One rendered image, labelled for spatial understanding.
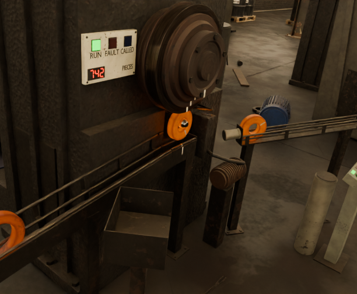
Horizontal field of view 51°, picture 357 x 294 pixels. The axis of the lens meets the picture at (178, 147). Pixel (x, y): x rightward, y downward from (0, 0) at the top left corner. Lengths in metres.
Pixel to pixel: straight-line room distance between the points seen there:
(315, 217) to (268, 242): 0.35
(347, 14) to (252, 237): 2.55
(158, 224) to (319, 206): 1.09
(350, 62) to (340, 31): 0.32
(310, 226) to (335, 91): 2.21
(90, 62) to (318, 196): 1.43
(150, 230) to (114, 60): 0.66
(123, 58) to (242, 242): 1.38
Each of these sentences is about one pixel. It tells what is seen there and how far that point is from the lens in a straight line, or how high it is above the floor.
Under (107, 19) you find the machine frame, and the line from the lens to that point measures 1.48.
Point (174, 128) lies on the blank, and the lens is 1.73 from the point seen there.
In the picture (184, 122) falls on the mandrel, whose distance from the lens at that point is 1.75.
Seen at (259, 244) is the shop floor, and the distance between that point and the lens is 2.43.
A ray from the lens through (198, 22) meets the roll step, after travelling 1.61.
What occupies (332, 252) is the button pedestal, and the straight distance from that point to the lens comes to 2.44.
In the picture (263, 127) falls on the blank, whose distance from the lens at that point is 2.16.
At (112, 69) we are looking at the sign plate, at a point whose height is 1.10.
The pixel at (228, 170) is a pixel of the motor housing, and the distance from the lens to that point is 2.03.
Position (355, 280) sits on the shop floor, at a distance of 2.45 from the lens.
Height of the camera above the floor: 1.50
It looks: 26 degrees down
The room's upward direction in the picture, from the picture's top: 6 degrees clockwise
